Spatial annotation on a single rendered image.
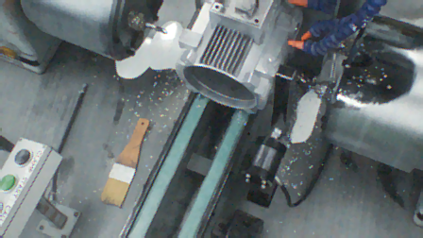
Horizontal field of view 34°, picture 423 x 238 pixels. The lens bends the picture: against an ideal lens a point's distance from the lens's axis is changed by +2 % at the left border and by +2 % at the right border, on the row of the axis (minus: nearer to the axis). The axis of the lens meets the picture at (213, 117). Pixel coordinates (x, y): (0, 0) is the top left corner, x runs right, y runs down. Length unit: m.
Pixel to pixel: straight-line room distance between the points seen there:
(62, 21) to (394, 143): 0.64
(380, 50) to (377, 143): 0.16
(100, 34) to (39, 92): 0.35
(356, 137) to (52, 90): 0.72
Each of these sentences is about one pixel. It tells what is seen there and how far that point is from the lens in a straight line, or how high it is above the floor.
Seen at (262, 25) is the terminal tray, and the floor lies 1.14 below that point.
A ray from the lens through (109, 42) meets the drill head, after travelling 1.30.
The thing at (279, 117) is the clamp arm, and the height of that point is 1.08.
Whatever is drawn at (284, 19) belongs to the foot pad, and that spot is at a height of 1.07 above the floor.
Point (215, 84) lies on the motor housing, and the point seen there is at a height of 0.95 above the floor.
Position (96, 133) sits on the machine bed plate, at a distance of 1.53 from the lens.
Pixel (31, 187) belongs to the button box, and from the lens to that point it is 1.24.
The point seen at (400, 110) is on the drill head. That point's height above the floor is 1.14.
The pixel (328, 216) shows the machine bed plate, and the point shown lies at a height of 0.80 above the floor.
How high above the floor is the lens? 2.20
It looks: 68 degrees down
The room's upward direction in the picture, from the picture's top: 8 degrees counter-clockwise
